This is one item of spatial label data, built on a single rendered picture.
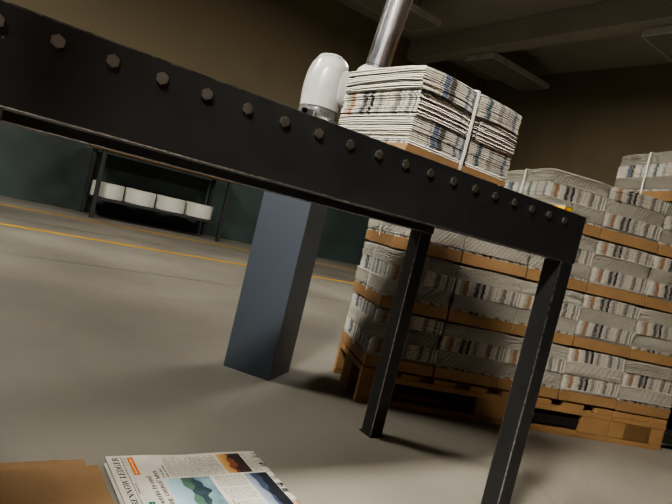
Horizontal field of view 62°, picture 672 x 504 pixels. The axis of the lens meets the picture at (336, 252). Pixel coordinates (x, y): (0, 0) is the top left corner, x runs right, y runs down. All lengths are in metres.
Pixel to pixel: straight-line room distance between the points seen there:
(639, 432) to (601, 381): 0.32
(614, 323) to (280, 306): 1.41
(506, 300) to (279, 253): 0.92
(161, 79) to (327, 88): 1.42
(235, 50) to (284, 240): 7.02
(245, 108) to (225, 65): 8.04
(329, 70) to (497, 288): 1.07
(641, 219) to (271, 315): 1.59
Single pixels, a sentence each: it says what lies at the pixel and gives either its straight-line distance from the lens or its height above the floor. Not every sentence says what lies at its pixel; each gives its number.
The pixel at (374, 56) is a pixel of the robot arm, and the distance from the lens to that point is 2.33.
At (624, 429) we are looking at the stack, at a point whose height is 0.07.
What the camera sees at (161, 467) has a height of 0.01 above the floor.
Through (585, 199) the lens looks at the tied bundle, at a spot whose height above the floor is 0.97.
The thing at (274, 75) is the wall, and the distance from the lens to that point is 9.23.
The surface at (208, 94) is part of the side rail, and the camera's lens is 0.84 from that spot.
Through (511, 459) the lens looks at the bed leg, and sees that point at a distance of 1.53.
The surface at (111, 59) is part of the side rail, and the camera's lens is 0.81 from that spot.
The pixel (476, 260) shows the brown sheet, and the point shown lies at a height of 0.63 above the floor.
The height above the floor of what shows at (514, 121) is 1.01.
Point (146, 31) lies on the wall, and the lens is 8.57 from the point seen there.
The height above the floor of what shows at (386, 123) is 0.90.
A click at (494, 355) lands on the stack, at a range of 2.36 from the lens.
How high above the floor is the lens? 0.64
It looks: 3 degrees down
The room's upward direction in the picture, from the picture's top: 14 degrees clockwise
